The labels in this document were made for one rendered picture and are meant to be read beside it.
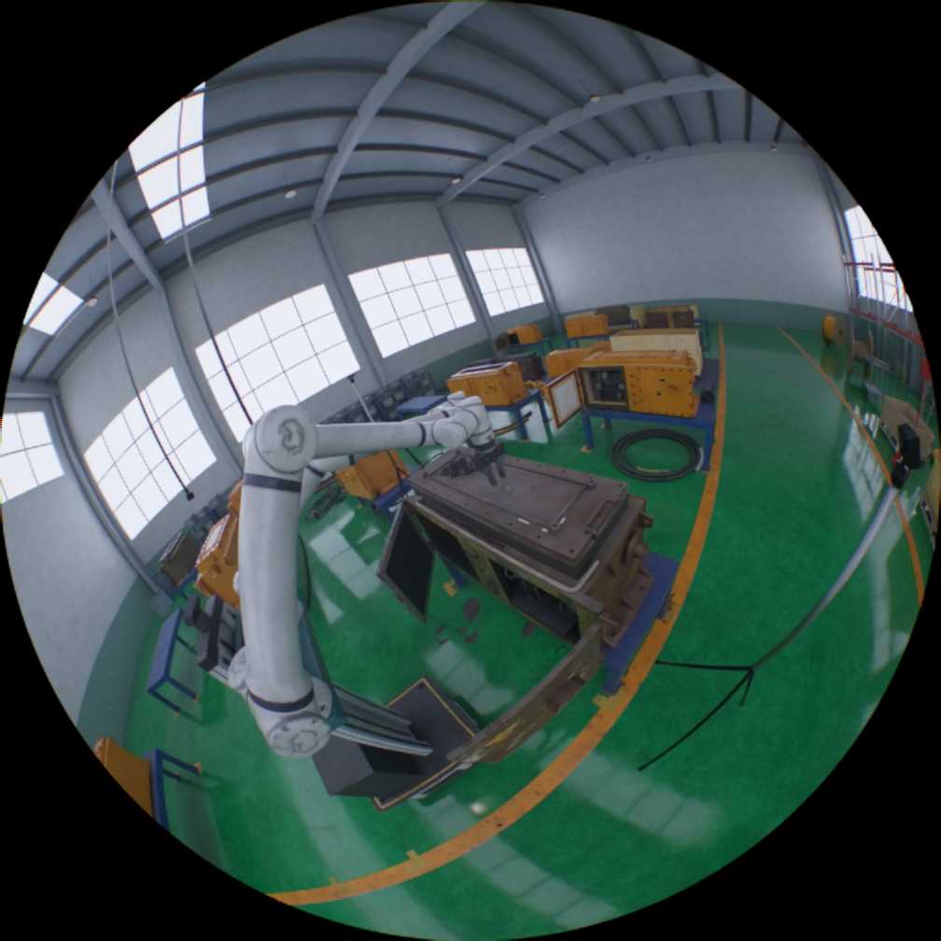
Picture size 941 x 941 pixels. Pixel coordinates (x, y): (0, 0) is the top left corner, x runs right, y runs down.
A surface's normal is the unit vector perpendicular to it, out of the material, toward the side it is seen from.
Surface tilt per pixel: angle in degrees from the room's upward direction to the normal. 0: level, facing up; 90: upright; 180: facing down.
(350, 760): 0
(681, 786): 0
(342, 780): 0
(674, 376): 90
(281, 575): 95
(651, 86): 90
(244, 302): 90
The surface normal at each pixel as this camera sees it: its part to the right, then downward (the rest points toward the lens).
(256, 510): 0.29, -0.12
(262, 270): 0.63, 0.18
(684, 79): -0.70, 0.55
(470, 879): -0.34, -0.81
